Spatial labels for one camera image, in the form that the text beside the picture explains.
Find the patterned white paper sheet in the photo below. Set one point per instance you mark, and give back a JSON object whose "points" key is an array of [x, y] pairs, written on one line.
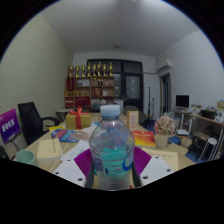
{"points": [[83, 135]]}

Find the white wall air conditioner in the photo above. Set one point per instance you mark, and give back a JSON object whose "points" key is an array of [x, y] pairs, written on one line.
{"points": [[164, 64]]}

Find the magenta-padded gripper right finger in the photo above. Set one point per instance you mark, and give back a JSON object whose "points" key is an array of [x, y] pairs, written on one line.
{"points": [[142, 160]]}

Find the purple sign board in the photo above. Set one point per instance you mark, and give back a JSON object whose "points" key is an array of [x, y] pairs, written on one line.
{"points": [[9, 126]]}

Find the small white round table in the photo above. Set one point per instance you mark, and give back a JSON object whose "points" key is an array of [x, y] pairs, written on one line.
{"points": [[63, 111]]}

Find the cluttered wooden side desk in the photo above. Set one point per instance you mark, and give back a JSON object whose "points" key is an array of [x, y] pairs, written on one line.
{"points": [[203, 120]]}

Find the red and orange book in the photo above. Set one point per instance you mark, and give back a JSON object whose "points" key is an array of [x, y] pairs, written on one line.
{"points": [[144, 138]]}

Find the yellow gift box red ribbon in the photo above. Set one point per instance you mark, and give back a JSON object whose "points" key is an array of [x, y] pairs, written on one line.
{"points": [[78, 120]]}

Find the grey padded chair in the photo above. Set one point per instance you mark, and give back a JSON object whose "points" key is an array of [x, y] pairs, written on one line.
{"points": [[133, 109]]}

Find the pink flowers in white pot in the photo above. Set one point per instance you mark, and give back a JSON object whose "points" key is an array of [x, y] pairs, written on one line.
{"points": [[164, 126]]}

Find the clear plastic water bottle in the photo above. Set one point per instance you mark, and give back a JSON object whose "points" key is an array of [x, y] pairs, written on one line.
{"points": [[111, 150]]}

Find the black office chair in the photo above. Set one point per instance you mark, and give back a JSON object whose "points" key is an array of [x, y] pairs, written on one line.
{"points": [[30, 120]]}

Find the orange upright card box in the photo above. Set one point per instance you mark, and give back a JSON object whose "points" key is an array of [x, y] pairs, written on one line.
{"points": [[132, 120]]}

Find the wide pale yellow booklet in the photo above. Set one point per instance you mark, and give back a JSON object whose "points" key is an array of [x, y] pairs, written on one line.
{"points": [[163, 158]]}

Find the black framed glass door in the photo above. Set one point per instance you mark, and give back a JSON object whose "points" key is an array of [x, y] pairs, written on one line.
{"points": [[131, 85]]}

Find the wooden shelf unit with trophies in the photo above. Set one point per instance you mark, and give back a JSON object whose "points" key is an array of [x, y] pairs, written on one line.
{"points": [[90, 86]]}

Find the blue and red book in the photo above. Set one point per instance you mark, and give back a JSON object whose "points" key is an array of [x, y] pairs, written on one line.
{"points": [[63, 135]]}

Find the thick pale yellow book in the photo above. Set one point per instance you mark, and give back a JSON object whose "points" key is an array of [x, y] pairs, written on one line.
{"points": [[49, 149]]}

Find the white round stool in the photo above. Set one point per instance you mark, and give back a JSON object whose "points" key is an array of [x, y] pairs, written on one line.
{"points": [[210, 141]]}

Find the white printed paper sheet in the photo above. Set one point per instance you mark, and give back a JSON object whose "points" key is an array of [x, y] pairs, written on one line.
{"points": [[75, 151]]}

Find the black microphone stand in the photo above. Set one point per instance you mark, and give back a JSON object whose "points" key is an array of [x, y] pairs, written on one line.
{"points": [[148, 100]]}

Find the black computer monitor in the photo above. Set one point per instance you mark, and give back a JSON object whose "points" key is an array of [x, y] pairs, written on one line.
{"points": [[182, 100]]}

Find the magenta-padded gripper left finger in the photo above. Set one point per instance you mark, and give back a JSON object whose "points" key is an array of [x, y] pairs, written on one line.
{"points": [[83, 163]]}

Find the pale green cup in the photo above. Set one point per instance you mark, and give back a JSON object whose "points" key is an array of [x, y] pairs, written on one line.
{"points": [[26, 156]]}

